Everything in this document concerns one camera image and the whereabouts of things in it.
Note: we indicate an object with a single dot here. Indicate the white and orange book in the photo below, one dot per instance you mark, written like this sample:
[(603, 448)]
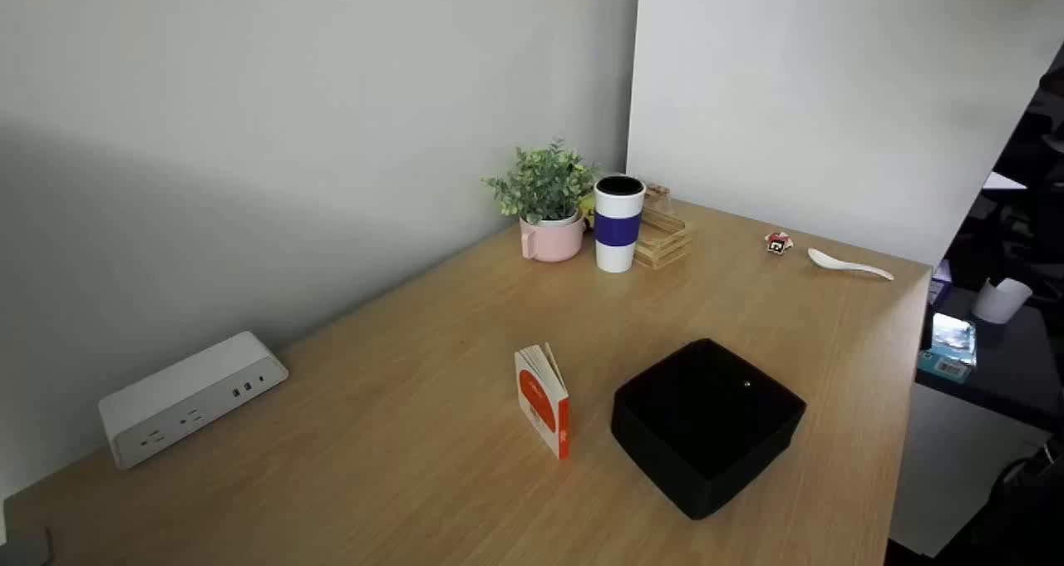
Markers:
[(542, 404)]

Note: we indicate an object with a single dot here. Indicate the black fabric box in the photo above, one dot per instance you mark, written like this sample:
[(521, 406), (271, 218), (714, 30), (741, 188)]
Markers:
[(706, 429)]

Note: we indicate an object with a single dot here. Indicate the plant in pink pot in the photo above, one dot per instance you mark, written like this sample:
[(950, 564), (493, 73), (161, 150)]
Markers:
[(547, 204)]

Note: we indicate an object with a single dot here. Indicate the small yellow object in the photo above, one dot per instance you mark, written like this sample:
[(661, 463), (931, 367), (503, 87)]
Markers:
[(588, 209)]

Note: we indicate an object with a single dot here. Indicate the white cup with blue band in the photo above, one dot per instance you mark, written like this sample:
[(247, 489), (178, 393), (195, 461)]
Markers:
[(618, 225)]

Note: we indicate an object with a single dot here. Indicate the stack of wooden coasters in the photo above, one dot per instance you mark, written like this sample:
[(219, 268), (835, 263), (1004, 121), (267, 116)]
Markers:
[(663, 235)]

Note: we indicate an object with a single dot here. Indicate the small red and white toy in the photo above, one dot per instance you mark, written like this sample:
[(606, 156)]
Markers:
[(778, 243)]

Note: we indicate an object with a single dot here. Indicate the white spoon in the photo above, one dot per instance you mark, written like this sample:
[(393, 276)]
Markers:
[(839, 263)]

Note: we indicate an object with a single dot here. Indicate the white power strip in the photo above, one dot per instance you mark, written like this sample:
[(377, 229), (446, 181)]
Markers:
[(183, 396)]

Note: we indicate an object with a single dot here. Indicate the blue tissue packet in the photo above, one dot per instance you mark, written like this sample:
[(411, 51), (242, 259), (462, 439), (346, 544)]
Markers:
[(950, 348)]

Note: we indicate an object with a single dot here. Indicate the white paper cup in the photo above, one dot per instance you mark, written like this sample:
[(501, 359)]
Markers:
[(1000, 299)]

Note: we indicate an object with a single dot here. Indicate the black side table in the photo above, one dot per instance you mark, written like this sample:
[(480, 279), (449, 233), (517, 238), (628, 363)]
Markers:
[(1010, 366)]

